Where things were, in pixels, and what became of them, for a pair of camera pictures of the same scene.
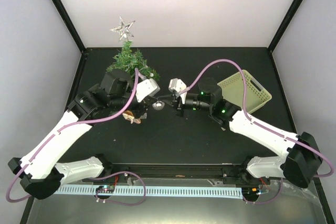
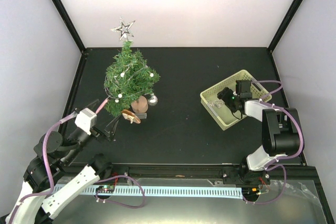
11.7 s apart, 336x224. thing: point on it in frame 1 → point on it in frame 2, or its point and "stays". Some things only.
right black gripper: [178, 102] → [224, 95]
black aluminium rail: [234, 173] stays
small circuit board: [105, 189] stays
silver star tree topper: [124, 29] stays
